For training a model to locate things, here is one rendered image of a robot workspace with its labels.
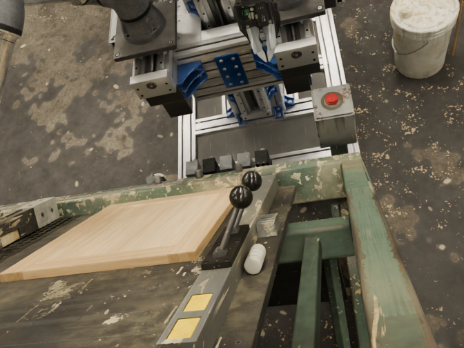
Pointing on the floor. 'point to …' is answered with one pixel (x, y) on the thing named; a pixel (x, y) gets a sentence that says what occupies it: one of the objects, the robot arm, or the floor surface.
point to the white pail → (422, 34)
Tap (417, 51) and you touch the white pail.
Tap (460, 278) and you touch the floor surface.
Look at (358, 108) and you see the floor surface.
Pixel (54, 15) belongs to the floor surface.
